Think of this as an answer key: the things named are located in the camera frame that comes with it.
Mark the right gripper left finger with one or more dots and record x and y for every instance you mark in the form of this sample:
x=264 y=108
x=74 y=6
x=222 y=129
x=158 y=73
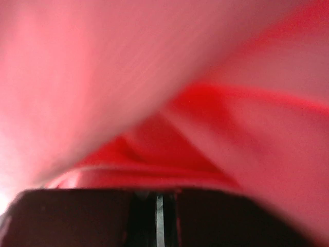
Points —
x=78 y=217

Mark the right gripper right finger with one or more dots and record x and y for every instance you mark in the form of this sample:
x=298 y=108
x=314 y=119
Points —
x=214 y=218

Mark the pink t-shirt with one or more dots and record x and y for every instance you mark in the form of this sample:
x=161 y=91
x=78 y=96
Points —
x=231 y=95

